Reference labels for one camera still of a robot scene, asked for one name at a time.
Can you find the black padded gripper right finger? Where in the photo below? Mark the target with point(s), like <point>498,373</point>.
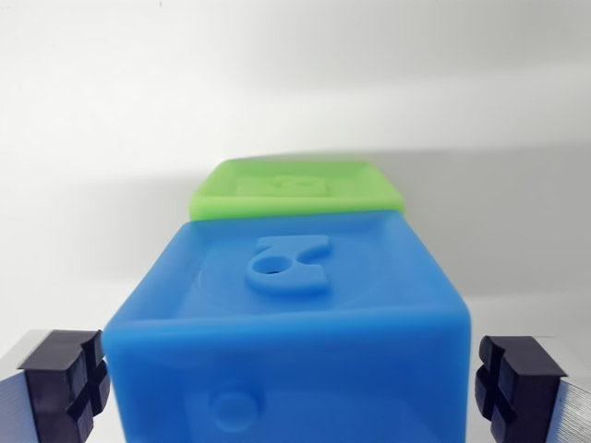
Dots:
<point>526,392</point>

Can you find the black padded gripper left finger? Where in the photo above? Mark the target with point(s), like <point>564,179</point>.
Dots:
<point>46,392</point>

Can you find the blue soft cube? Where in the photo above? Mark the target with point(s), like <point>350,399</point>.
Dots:
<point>286,360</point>

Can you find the green soft cube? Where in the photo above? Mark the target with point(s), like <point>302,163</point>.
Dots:
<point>240,198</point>

